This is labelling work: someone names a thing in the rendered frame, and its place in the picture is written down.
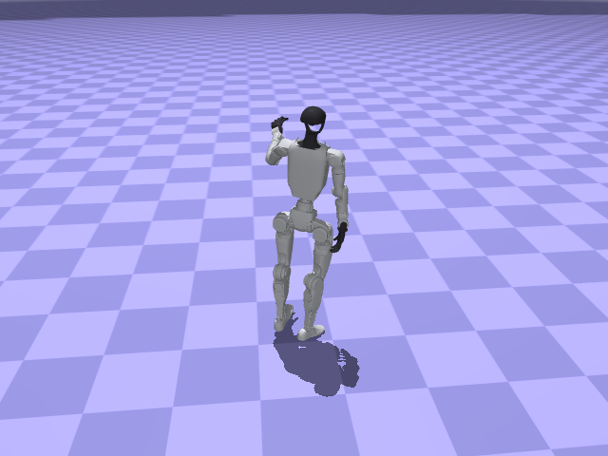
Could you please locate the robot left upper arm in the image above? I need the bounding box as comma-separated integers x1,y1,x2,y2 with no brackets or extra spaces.
266,138,292,165

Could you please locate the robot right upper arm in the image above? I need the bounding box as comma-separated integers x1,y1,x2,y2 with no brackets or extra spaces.
327,148,346,198

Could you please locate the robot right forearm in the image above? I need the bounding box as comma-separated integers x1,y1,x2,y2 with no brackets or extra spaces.
335,185,349,228

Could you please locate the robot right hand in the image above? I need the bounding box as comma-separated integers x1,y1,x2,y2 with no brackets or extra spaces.
330,222,348,253

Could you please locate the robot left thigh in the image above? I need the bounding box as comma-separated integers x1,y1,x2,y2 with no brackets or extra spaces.
273,212,294,281

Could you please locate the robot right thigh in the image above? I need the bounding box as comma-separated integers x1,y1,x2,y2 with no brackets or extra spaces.
303,218,333,290

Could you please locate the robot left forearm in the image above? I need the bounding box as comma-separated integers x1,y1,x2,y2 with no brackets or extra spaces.
265,126,284,161

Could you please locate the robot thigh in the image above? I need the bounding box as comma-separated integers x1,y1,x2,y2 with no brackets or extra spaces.
303,218,333,290
273,212,294,281

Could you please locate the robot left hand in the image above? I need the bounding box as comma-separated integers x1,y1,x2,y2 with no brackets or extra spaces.
271,116,289,134

